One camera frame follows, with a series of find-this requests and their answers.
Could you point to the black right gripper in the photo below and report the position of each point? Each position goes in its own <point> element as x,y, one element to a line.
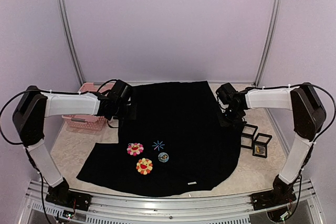
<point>226,124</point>

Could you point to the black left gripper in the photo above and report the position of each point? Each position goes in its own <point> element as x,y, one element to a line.
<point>133,116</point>

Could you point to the black display box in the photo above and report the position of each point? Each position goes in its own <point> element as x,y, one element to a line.
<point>248,135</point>
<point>260,144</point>

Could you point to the black t-shirt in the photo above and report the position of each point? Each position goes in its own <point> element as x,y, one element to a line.
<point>185,116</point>

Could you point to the round blue pin badge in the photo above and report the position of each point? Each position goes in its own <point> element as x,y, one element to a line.
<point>163,157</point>

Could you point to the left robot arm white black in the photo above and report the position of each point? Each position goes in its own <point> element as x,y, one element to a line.
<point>35,105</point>

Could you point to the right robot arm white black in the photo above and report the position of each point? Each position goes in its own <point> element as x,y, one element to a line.
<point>308,114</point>

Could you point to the pink yellow flower brooch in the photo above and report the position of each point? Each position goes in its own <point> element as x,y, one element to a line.
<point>135,149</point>

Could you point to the orange yellow flower brooch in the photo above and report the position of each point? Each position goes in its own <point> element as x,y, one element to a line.
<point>144,166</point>

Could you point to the pink plastic basket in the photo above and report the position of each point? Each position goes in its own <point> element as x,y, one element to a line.
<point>86,122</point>

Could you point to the left aluminium frame post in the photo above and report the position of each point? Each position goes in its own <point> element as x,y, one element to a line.
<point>70,41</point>

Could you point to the aluminium frame post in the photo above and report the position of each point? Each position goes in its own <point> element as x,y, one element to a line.
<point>268,42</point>
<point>70,41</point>

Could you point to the right aluminium frame post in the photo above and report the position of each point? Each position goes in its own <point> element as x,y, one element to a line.
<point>268,42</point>

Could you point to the front aluminium rail base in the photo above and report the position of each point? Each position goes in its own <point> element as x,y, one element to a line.
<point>122,209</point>

